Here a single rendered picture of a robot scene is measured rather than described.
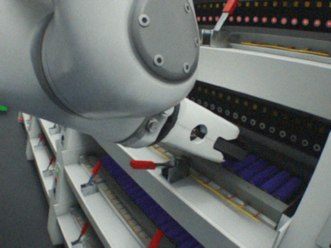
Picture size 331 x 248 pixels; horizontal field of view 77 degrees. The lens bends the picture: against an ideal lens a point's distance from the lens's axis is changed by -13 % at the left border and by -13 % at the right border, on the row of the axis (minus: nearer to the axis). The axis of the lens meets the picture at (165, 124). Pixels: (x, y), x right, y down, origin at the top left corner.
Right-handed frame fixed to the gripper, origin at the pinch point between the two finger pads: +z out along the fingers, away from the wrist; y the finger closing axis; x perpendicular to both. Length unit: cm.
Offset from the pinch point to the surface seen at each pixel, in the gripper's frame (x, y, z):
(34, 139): 44, 115, 7
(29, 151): 53, 116, 8
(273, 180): 1.3, -8.3, 2.7
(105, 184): 23.5, 30.4, 5.7
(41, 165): 45, 83, 6
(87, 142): 17.9, 45.7, 3.9
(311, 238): 3.8, -17.0, -7.1
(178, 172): 6.4, 2.2, -4.1
